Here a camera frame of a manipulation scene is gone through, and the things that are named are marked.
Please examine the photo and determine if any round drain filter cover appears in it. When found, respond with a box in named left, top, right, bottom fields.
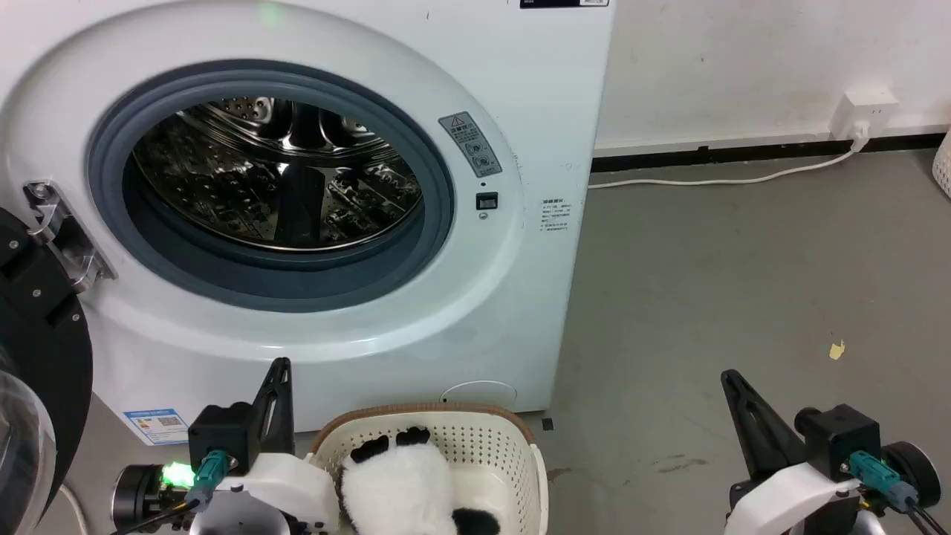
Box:
left=439, top=380, right=519, bottom=410

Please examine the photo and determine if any left gripper cable teal plug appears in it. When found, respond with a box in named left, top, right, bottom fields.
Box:
left=110, top=449, right=231, bottom=535

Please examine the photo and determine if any black and white panda toy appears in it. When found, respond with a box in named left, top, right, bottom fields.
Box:
left=337, top=425, right=503, bottom=535

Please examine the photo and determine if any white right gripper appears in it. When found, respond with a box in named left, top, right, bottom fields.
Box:
left=720, top=369, right=942, bottom=535

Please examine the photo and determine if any blue energy label sticker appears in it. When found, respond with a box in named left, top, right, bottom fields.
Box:
left=123, top=406, right=191, bottom=446

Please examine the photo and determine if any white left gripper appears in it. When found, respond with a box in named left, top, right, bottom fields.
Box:
left=111, top=357, right=342, bottom=535

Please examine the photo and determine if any white front-load washing machine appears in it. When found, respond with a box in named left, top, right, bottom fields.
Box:
left=0, top=0, right=616, bottom=448

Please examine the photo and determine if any white wall socket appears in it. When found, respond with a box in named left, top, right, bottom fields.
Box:
left=829, top=88, right=900, bottom=141

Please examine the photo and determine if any right gripper cable teal plug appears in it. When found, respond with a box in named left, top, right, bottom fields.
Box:
left=845, top=450, right=951, bottom=535

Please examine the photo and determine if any gripper cable teal plug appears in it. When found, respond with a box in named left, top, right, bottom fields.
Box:
left=110, top=449, right=231, bottom=535
left=845, top=450, right=951, bottom=535

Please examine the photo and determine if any white perforated plastic bin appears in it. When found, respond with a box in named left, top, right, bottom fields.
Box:
left=932, top=127, right=951, bottom=201

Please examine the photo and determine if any stainless steel washer drum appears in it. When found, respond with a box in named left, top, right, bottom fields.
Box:
left=132, top=96, right=424, bottom=253

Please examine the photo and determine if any grey warning sticker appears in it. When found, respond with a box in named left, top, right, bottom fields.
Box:
left=438, top=111, right=504, bottom=178

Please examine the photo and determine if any cream perforated laundry basket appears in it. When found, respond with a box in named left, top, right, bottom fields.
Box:
left=308, top=402, right=551, bottom=535

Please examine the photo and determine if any white washer power cable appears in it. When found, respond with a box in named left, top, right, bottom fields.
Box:
left=588, top=132, right=872, bottom=189

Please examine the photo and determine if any small printed text label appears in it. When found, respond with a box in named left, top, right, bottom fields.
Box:
left=540, top=197, right=572, bottom=233

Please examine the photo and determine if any black baseboard strip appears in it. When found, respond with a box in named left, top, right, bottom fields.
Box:
left=591, top=132, right=951, bottom=174

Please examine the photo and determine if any chrome door hinge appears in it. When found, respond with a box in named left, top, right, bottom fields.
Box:
left=22, top=180, right=118, bottom=294

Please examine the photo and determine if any thin white floor cable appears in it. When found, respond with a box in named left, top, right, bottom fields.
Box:
left=58, top=482, right=91, bottom=535

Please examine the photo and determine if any black round washer door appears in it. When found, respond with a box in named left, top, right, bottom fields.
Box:
left=0, top=204, right=94, bottom=535

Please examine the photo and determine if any grey rubber door gasket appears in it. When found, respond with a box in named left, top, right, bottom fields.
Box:
left=85, top=59, right=456, bottom=314

